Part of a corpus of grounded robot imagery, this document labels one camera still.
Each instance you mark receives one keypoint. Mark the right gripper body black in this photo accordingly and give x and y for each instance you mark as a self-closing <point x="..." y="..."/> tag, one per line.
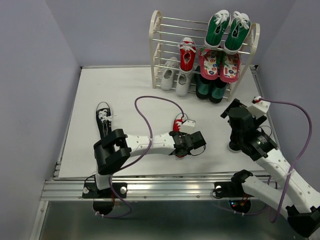
<point x="257" y="121"/>

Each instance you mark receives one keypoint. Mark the white sneaker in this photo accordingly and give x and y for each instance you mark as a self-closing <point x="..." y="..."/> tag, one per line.
<point x="183" y="83"/>
<point x="168" y="74"/>

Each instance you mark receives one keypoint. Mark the green sneaker left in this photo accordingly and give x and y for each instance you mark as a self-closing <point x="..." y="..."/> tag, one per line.
<point x="217" y="25"/>

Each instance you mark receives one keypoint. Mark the pink patterned slipper left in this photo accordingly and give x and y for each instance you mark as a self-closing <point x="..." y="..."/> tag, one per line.
<point x="209" y="61"/>

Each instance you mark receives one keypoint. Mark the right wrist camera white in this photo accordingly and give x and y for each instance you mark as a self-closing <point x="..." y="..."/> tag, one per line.
<point x="259" y="107"/>

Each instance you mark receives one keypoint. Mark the black sneaker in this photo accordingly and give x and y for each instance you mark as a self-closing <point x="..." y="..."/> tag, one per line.
<point x="104" y="117"/>
<point x="236" y="139"/>

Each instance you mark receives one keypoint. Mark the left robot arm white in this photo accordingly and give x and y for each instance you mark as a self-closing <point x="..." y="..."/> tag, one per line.
<point x="113" y="150"/>

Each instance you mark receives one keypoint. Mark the pink patterned slipper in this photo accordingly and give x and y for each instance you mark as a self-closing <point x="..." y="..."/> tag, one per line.
<point x="229" y="68"/>
<point x="209" y="61"/>

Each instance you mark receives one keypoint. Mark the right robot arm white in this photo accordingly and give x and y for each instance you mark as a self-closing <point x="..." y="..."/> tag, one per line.
<point x="298" y="201"/>

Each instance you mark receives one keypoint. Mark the green sneaker right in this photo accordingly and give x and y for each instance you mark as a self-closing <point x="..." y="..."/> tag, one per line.
<point x="238" y="32"/>

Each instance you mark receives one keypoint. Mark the green sneaker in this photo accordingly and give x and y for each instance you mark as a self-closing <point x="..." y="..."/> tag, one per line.
<point x="217" y="25"/>
<point x="238" y="32"/>

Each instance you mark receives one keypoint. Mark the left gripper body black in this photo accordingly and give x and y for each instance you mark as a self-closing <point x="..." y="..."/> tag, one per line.
<point x="187" y="153"/>

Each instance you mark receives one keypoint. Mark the aluminium mounting rail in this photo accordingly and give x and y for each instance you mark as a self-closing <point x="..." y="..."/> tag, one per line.
<point x="144" y="188"/>

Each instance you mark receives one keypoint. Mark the red sneaker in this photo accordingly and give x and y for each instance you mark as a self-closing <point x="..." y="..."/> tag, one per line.
<point x="178" y="121"/>
<point x="187" y="51"/>

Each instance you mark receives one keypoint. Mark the cream metal shoe rack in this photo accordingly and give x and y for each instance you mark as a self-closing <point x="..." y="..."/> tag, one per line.
<point x="165" y="35"/>

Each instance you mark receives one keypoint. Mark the pink patterned slipper right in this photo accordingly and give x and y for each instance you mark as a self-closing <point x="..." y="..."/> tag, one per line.
<point x="229" y="68"/>

